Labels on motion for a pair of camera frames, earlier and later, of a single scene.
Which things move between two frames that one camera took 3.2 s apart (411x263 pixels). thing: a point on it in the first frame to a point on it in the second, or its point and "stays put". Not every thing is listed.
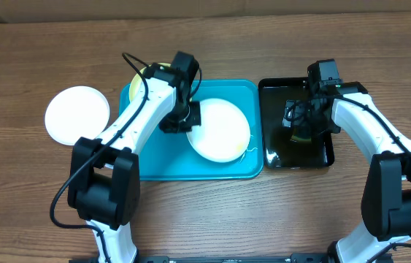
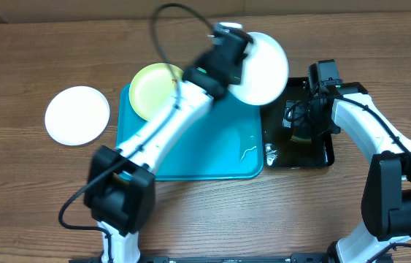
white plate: [77, 112] stays put
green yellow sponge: [299, 140] stays put
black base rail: [216, 258] stays put
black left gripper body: [183, 120] to [234, 72]
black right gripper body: [311, 122] stays put
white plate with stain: [224, 134] to [265, 71]
